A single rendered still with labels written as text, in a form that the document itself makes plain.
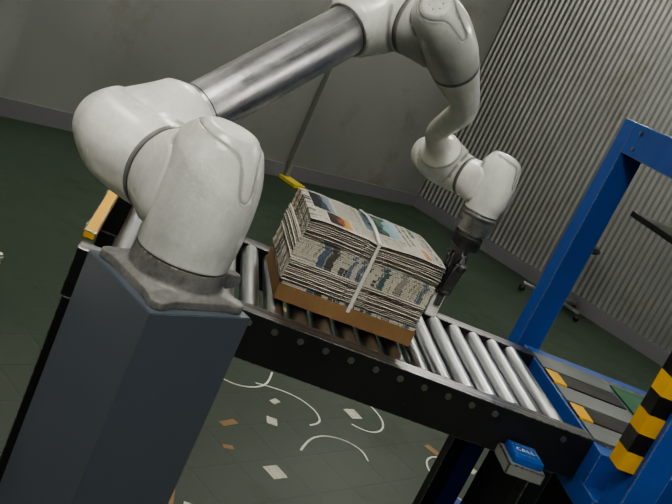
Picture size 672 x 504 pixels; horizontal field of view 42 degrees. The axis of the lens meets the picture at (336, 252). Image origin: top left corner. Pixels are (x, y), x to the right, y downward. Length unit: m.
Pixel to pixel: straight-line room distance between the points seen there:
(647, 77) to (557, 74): 0.83
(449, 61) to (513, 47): 6.77
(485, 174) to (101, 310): 1.08
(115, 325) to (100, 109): 0.36
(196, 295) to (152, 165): 0.21
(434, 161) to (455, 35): 0.55
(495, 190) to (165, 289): 1.03
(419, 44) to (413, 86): 6.30
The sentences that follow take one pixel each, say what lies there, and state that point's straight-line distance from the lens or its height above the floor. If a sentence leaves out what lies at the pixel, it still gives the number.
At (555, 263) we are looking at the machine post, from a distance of 2.89.
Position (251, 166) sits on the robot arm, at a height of 1.24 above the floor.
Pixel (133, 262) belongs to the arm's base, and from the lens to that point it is 1.39.
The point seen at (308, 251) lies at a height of 0.95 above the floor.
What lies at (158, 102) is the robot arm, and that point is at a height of 1.24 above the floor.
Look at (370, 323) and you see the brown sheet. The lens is 2.21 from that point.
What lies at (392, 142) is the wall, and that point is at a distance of 8.12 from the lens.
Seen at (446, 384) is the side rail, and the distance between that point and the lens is 2.16.
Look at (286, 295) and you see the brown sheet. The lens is 2.15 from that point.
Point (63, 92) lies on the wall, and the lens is 6.07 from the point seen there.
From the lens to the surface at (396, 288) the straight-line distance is 2.19.
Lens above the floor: 1.52
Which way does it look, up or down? 15 degrees down
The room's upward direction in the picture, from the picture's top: 25 degrees clockwise
